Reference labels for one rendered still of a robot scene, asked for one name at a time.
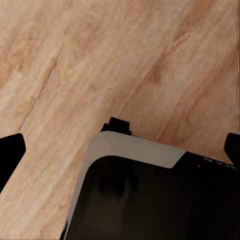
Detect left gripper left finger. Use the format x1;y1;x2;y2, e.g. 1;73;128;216
0;133;26;193

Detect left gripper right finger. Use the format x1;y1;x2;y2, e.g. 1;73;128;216
224;133;240;173

